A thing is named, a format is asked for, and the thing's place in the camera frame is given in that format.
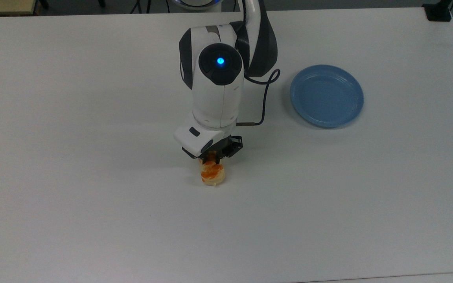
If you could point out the black camera clamp base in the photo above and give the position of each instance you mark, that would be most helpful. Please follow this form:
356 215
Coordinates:
438 11

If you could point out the bread with orange topping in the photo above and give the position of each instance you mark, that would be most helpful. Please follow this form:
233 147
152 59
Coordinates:
213 175

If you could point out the blue round plate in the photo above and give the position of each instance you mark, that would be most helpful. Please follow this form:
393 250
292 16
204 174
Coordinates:
326 96

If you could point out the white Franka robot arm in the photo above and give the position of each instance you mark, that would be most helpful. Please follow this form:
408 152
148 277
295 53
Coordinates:
218 102

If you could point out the light wooden desk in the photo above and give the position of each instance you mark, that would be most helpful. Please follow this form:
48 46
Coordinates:
4 6

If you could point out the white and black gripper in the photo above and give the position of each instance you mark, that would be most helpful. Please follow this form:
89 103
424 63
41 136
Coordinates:
197 137

